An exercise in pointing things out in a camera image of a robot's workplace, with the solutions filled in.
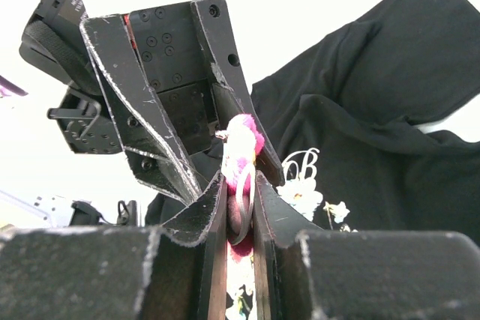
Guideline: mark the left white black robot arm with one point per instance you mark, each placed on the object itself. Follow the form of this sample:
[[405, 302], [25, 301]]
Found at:
[[52, 42]]

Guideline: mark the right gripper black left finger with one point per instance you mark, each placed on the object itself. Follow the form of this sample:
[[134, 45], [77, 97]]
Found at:
[[176, 270]]

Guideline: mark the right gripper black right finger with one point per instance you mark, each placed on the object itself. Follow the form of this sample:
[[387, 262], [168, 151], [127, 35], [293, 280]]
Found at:
[[304, 272]]

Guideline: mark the pink flower brooch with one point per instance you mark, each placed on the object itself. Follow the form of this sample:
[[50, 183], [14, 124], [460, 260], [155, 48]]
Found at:
[[242, 143]]

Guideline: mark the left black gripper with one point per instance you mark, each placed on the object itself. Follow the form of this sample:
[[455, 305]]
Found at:
[[164, 78]]

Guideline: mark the black floral print t-shirt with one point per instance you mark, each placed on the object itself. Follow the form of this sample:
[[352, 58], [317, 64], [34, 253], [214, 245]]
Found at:
[[347, 118]]

